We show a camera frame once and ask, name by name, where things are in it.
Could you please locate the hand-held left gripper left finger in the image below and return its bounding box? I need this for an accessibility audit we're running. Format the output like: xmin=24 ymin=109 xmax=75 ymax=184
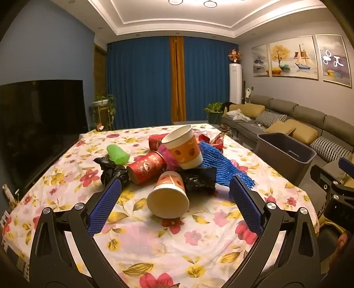
xmin=29 ymin=177 xmax=123 ymax=288

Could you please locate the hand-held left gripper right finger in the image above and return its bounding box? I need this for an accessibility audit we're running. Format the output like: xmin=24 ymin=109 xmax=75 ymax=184
xmin=221 ymin=176 xmax=321 ymax=288

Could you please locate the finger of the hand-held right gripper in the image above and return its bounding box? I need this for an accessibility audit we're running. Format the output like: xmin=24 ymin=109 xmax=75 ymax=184
xmin=338 ymin=157 xmax=354 ymax=174
xmin=310 ymin=165 xmax=345 ymax=194

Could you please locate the black plastic bag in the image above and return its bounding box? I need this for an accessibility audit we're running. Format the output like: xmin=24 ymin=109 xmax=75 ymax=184
xmin=93 ymin=156 xmax=130 ymax=187
xmin=180 ymin=166 xmax=217 ymax=196

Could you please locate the blue foam net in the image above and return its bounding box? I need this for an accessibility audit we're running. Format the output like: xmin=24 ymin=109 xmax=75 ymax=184
xmin=198 ymin=141 xmax=255 ymax=189

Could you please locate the green foam net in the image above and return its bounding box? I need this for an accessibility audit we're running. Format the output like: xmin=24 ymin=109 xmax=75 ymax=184
xmin=107 ymin=144 xmax=130 ymax=165

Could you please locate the grey plastic bin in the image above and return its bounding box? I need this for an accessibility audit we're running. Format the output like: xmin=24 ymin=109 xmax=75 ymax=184
xmin=254 ymin=132 xmax=317 ymax=187

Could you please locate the orange band paper cup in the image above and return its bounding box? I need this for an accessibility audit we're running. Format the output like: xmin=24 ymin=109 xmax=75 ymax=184
xmin=146 ymin=171 xmax=190 ymax=219
xmin=161 ymin=125 xmax=204 ymax=170

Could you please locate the red wrapper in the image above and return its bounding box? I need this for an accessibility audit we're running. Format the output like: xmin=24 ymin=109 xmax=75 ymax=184
xmin=194 ymin=131 xmax=225 ymax=150

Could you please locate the patterned grey pillow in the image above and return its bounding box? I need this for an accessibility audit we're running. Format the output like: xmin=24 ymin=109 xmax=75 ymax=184
xmin=255 ymin=111 xmax=288 ymax=127
xmin=310 ymin=136 xmax=352 ymax=163

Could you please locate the mustard pillow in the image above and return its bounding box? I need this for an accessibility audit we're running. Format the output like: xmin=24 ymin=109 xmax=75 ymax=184
xmin=292 ymin=123 xmax=318 ymax=144
xmin=265 ymin=120 xmax=298 ymax=136
xmin=229 ymin=104 xmax=266 ymax=119

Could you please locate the red paper cup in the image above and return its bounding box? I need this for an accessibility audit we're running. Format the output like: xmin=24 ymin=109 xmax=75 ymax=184
xmin=148 ymin=133 xmax=170 ymax=151
xmin=126 ymin=152 xmax=168 ymax=185

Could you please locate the grey sofa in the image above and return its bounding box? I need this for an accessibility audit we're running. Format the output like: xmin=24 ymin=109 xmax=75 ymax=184
xmin=221 ymin=95 xmax=354 ymax=183

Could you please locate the floral tablecloth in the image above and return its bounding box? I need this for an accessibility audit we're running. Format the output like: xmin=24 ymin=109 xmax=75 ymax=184
xmin=1 ymin=123 xmax=320 ymax=288

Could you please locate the metal plant stand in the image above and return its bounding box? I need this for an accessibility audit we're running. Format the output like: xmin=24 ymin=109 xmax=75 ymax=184
xmin=92 ymin=105 xmax=111 ymax=130

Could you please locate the white cloth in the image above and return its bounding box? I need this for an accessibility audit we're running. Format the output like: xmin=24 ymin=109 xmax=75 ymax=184
xmin=227 ymin=109 xmax=252 ymax=122

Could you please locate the potted plant in green pot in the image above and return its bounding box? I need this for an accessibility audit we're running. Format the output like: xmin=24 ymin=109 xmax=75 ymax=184
xmin=204 ymin=102 xmax=224 ymax=125

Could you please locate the black flat television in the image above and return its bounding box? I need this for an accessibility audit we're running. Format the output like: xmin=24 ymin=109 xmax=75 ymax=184
xmin=0 ymin=80 xmax=89 ymax=191

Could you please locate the trailing potted plant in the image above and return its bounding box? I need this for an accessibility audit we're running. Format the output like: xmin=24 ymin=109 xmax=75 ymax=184
xmin=92 ymin=94 xmax=117 ymax=130

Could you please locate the grey framed painting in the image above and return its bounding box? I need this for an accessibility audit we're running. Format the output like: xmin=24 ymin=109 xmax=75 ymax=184
xmin=315 ymin=34 xmax=353 ymax=88

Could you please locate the sailboat and tree painting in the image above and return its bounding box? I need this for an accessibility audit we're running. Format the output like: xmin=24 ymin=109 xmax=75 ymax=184
xmin=269 ymin=35 xmax=319 ymax=81

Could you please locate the white standing air conditioner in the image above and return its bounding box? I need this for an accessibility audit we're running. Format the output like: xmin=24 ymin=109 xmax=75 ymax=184
xmin=229 ymin=63 xmax=243 ymax=105

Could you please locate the blue curtain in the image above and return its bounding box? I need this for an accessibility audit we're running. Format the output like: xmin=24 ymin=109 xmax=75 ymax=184
xmin=183 ymin=37 xmax=240 ymax=122
xmin=106 ymin=36 xmax=173 ymax=130

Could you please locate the small landscape painting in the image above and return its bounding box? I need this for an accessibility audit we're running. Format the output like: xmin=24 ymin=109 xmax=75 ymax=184
xmin=252 ymin=44 xmax=270 ymax=77

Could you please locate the orange curtain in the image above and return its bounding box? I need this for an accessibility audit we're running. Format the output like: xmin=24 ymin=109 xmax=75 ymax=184
xmin=169 ymin=36 xmax=186 ymax=122

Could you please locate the artificial flower decoration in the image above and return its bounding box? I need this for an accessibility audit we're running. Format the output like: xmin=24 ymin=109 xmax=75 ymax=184
xmin=228 ymin=49 xmax=243 ymax=64

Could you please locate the ring ceiling lamp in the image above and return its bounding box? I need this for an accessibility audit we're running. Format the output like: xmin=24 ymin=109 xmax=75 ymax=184
xmin=168 ymin=0 xmax=249 ymax=7

